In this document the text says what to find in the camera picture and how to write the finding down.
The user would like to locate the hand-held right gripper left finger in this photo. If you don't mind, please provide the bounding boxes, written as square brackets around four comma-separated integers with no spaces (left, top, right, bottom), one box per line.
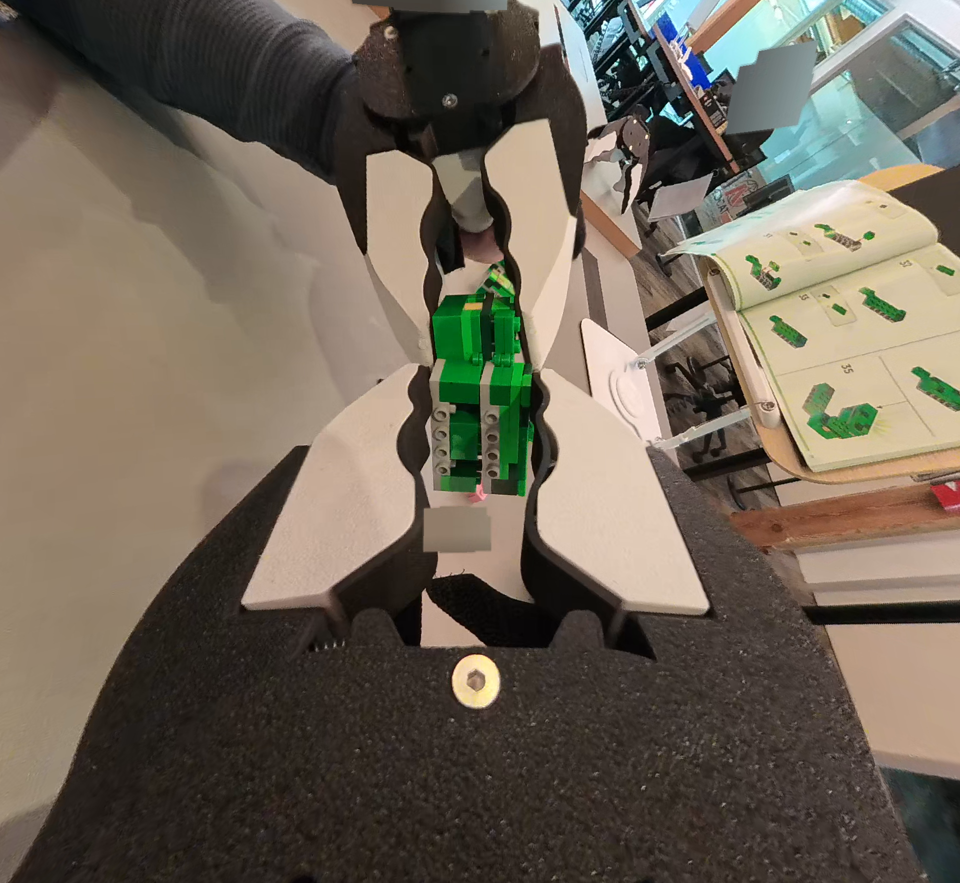
[240,364,444,613]

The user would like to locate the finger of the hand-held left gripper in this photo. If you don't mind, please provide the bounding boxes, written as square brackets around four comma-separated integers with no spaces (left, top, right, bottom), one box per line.
[363,148,451,367]
[482,118,588,374]

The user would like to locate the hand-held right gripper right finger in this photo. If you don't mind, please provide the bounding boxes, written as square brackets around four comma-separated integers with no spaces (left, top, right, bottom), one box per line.
[519,367,711,616]

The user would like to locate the green brick plate assembly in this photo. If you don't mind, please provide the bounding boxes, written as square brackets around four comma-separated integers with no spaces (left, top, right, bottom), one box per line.
[431,264,524,368]

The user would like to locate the tall green brick assembly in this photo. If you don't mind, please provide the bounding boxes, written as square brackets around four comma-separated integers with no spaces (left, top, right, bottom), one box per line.
[429,358,535,500]

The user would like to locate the person's left forearm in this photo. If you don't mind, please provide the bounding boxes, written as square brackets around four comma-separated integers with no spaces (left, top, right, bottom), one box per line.
[0,0,376,187]

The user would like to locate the row of black desk frames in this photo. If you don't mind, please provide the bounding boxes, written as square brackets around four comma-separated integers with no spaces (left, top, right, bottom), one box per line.
[549,0,676,113]

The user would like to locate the wooden top background desk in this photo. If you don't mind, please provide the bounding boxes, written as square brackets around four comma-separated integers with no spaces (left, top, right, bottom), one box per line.
[651,19,745,173]

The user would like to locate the white desk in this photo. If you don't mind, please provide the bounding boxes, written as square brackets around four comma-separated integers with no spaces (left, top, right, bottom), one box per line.
[0,0,669,847]

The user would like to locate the idle black grey gripper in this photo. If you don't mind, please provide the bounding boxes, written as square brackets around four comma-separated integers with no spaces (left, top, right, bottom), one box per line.
[585,110,655,217]

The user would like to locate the black office chair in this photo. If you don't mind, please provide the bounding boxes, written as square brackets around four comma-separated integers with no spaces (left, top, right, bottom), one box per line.
[663,356,753,466]

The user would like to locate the wooden book stand board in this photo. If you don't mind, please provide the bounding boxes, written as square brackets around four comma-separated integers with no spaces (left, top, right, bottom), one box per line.
[703,163,960,487]

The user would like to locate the white metal stand legs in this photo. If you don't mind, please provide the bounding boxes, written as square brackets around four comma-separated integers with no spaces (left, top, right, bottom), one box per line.
[637,311,779,449]

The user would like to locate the blue object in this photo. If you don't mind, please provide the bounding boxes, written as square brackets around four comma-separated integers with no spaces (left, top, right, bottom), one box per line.
[660,35,715,91]

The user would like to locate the white table with wooden edge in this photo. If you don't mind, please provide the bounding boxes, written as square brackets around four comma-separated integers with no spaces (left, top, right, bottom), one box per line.
[731,484,960,779]

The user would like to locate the brick instruction booklet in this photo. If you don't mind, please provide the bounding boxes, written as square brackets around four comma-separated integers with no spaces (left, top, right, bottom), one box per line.
[663,180,960,473]

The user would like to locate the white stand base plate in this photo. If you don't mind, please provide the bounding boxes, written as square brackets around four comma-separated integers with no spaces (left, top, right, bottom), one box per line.
[581,318,669,443]

